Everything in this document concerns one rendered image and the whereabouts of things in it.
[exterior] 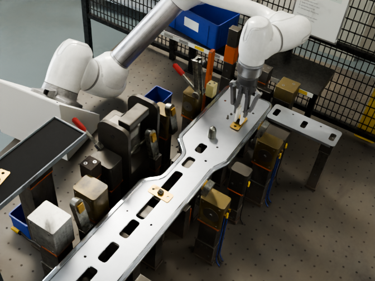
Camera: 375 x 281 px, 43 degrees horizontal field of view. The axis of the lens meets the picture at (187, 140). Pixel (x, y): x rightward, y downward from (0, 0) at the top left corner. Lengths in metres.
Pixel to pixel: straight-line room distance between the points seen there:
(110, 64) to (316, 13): 0.92
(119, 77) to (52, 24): 2.19
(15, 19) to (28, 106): 2.47
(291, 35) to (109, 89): 0.93
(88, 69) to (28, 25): 2.26
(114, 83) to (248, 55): 0.80
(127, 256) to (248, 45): 0.77
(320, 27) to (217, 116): 0.62
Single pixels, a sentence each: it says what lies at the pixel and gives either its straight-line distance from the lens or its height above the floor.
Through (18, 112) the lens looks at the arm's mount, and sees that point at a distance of 2.12.
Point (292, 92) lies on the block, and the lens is 1.99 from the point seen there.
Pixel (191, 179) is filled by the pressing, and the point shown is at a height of 1.00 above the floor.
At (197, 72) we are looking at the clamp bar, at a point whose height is 1.17.
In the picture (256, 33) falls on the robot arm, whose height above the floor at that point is 1.44.
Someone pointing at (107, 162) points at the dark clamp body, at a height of 1.08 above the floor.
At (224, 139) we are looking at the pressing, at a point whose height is 1.00.
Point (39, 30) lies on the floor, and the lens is 4.28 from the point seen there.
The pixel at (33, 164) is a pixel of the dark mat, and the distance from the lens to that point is 1.51.
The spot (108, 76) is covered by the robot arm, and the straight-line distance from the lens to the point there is 2.19.
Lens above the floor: 2.26
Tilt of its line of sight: 45 degrees down
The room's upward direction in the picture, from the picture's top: 6 degrees clockwise
